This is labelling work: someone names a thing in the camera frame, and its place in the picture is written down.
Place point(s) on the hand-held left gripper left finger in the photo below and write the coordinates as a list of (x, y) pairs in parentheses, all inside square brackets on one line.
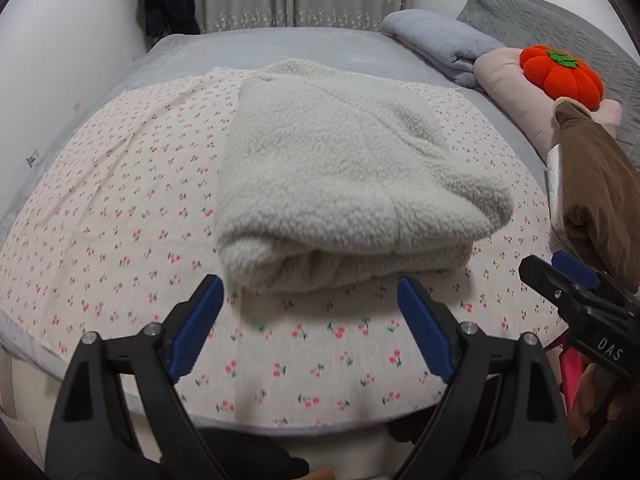
[(197, 325)]

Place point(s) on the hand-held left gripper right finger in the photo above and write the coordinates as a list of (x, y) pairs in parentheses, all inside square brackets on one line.
[(425, 330)]

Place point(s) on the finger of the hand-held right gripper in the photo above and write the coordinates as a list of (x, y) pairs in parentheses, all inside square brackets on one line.
[(575, 267), (542, 275)]

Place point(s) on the cream fleece zip jacket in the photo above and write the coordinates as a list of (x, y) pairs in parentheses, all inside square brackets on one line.
[(340, 170)]

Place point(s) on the person's right hand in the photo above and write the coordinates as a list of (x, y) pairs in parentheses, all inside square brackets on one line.
[(597, 400)]

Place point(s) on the white padded garment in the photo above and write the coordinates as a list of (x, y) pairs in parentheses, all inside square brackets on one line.
[(555, 180)]

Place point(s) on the brown garment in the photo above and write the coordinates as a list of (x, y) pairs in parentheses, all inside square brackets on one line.
[(600, 175)]

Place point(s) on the floral printed bed sheet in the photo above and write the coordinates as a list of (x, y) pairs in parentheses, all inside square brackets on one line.
[(125, 210)]

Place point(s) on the orange pumpkin plush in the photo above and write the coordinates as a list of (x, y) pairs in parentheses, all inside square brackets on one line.
[(565, 80)]

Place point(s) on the pink pillow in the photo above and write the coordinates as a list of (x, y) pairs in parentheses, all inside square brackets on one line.
[(510, 90)]

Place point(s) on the grey quilted pillow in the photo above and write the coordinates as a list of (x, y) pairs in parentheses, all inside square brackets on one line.
[(550, 20)]

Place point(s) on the folded grey blanket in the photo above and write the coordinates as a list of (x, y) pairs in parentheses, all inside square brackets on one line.
[(435, 35)]

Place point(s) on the dark hanging garment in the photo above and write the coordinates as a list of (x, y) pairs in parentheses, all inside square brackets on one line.
[(167, 0)]

